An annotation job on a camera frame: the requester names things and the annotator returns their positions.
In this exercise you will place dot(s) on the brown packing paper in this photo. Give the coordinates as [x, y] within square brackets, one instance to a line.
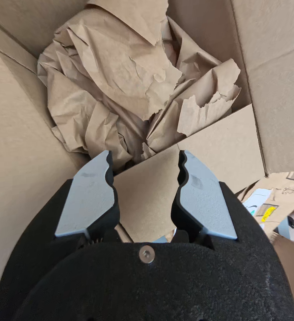
[112, 62]

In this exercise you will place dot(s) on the flattened cardboard with labels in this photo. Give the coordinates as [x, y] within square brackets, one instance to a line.
[282, 198]

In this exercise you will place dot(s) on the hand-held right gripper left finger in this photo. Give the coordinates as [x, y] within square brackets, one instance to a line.
[86, 198]

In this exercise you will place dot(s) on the large brown cardboard box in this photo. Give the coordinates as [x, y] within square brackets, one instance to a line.
[16, 125]

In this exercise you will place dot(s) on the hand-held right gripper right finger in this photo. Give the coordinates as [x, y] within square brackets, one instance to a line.
[204, 200]

